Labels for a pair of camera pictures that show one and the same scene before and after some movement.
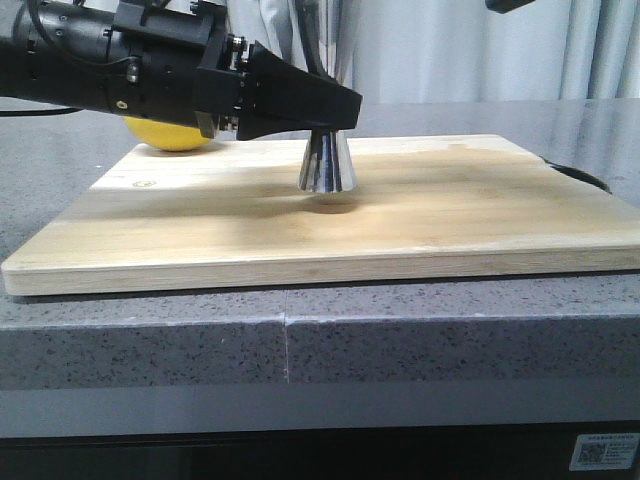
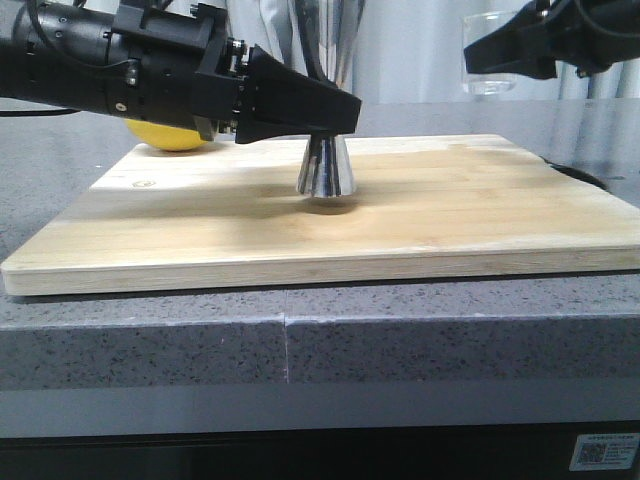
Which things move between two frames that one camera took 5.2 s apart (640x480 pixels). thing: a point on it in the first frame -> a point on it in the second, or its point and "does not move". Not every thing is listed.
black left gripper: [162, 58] does not move
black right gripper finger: [506, 6] -> [590, 35]
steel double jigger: [329, 163] does not move
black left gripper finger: [279, 97] does not move
